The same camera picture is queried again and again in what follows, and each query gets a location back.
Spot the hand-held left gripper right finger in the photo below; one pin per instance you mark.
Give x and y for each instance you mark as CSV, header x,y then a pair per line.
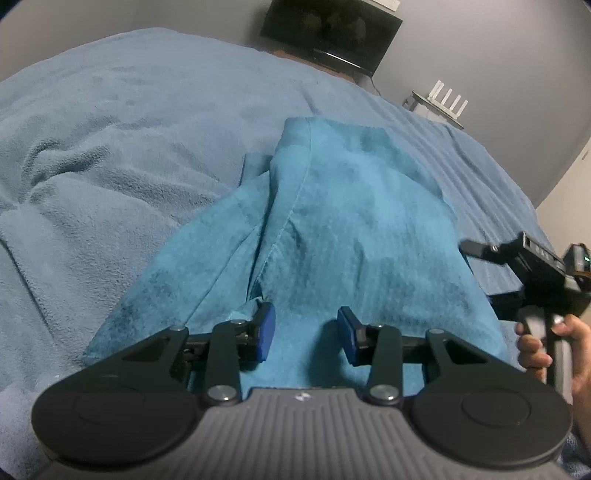
x,y
346,336

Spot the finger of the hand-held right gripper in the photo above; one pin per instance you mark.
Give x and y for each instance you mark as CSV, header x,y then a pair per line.
x,y
485,251

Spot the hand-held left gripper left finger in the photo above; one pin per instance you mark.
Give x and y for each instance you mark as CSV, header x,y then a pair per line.
x,y
265,333

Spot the teal blue towel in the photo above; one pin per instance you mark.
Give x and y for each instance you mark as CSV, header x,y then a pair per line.
x,y
360,221

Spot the person's right hand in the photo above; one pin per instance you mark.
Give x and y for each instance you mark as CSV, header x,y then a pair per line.
x,y
535,350

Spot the white router with antennas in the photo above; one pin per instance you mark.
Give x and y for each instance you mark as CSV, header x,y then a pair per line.
x,y
448,99

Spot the blue fleece blanket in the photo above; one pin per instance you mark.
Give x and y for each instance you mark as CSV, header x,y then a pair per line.
x,y
115,138

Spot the black television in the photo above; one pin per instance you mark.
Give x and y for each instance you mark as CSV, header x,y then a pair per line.
x,y
332,27

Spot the wooden television stand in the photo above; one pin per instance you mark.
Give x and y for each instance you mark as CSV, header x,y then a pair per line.
x,y
295,57

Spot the grey wall shelf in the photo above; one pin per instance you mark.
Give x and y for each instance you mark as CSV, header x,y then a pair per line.
x,y
431,110

